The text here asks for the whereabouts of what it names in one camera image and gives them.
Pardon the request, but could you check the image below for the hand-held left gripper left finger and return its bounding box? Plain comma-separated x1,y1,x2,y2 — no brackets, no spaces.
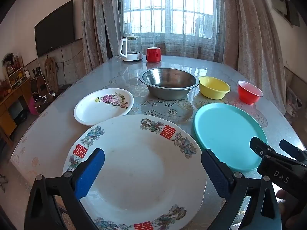
24,148,105,230

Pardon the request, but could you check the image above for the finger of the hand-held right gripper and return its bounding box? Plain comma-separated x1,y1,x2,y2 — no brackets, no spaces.
249,136,279,160
279,139,307,163

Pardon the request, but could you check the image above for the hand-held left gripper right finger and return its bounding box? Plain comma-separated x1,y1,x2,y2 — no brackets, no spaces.
201,149,283,230

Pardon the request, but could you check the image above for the teal plastic plate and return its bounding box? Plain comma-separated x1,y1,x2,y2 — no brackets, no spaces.
193,103,268,172

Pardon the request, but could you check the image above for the large white plate red print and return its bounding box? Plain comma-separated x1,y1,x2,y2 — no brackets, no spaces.
63,114,208,230

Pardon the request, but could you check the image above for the red plastic bowl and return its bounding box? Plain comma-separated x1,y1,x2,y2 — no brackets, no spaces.
237,80,264,105

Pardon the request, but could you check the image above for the small white floral plate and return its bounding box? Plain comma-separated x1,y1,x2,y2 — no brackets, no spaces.
73,88,134,126

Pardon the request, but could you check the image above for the yellow plastic bowl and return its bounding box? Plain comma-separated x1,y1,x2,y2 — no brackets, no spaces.
199,76,231,100

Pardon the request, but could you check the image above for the stainless steel bowl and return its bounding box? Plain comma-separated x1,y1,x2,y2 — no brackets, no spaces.
139,68,200,100

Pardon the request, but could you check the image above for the person's right hand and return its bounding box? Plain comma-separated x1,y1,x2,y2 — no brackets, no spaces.
276,189,304,230

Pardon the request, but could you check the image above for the pink bin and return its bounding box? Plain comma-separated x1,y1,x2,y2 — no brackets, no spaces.
29,96,39,115

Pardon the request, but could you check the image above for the wooden cabinet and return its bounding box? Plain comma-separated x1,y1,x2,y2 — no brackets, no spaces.
0,79,34,146

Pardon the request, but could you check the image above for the wooden folding rack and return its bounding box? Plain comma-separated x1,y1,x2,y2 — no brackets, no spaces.
44,57,59,94

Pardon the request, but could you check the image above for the beige curtain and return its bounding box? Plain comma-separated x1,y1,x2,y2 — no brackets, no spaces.
80,0,125,73
221,0,287,115

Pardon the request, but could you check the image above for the wooden display shelf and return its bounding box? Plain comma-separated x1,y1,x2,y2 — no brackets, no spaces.
1,53,30,94

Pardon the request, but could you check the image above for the white glass electric kettle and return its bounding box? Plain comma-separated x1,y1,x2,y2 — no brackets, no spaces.
117,35,144,63

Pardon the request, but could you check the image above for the sheer white curtain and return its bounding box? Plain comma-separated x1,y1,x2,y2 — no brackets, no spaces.
120,0,226,63

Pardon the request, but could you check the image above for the red mug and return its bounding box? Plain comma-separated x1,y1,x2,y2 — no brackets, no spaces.
146,47,162,63

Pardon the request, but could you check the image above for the black flat television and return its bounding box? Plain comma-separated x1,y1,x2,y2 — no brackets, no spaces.
34,0,75,57

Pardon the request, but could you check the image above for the barred window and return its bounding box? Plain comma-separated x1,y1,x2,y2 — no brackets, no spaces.
122,0,215,40

